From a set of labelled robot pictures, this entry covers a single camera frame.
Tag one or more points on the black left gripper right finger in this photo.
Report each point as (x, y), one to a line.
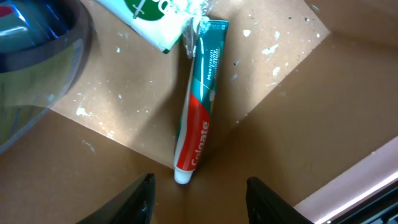
(264, 206)

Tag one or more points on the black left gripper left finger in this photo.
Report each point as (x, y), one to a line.
(133, 205)

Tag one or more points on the red green toothpaste tube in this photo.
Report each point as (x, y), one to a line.
(198, 105)

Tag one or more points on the green soap bar packet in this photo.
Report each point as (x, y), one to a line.
(163, 22)

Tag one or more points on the clear pump soap bottle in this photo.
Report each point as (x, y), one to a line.
(44, 45)

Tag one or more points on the white cardboard box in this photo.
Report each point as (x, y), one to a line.
(306, 101)

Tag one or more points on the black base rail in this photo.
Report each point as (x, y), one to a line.
(381, 208)

